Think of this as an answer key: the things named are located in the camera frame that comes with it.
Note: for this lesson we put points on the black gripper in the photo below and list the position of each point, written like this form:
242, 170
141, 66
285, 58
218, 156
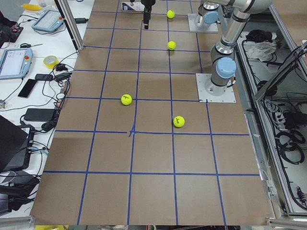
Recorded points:
147, 3

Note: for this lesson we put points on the clear tennis ball can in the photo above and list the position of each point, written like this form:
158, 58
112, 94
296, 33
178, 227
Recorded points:
128, 6

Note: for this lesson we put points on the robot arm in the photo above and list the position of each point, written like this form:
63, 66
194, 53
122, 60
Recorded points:
222, 54
205, 6

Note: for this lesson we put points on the far Head tennis ball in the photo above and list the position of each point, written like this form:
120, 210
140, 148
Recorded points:
170, 14

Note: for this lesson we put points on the middle yellow tennis ball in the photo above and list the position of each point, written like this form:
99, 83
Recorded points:
171, 45

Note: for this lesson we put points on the Wilson tennis ball near table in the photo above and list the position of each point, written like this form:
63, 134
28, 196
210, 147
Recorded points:
126, 99

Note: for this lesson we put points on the Wilson tennis ball near base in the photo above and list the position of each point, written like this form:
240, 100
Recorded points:
178, 121

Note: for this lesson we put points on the far teach pendant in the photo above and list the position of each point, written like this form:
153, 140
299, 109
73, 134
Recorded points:
49, 22

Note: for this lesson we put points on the teach pendant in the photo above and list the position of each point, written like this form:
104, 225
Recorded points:
49, 22
15, 63

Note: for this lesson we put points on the yellow tape roll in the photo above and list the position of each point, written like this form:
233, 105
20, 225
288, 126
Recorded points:
51, 61

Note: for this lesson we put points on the white crumpled cloth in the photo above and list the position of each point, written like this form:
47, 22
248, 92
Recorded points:
262, 51

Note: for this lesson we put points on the black scissors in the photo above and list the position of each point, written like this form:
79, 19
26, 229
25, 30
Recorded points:
26, 45

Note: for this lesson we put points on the small black phone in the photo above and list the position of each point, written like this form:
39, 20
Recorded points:
44, 77

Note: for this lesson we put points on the near teach pendant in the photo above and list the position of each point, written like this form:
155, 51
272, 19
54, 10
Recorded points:
15, 63

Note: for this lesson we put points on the black smartphone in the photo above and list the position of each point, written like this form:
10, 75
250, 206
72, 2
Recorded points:
27, 88

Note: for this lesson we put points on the black power adapter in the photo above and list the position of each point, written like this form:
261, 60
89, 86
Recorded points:
39, 114

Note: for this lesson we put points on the black laptop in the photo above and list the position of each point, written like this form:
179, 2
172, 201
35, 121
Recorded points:
15, 144

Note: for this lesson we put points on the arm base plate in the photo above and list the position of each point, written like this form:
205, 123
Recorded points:
210, 93
203, 24

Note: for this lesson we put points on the aluminium frame post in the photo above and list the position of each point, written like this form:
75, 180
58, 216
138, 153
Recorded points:
69, 21

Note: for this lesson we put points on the aluminium side cage frame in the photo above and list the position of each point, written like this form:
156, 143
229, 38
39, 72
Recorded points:
277, 90

